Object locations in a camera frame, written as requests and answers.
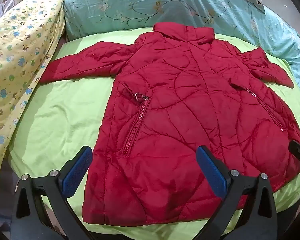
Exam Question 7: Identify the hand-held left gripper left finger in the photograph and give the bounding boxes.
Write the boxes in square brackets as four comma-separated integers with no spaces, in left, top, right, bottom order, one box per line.
[11,145,95,240]

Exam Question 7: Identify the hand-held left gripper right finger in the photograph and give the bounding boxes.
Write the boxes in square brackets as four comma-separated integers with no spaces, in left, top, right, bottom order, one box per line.
[196,145,288,240]

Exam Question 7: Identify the red padded coat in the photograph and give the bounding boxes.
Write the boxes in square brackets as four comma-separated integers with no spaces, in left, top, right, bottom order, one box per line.
[39,22,300,224]

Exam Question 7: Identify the green bed sheet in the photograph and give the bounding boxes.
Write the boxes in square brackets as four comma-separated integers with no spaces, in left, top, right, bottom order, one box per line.
[9,26,300,240]

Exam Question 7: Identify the yellow animal print quilt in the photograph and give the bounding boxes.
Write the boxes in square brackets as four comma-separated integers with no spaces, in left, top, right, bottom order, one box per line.
[0,0,67,208]

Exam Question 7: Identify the teal floral quilt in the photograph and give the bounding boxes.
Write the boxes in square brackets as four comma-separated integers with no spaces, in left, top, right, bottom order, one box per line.
[64,0,300,95]

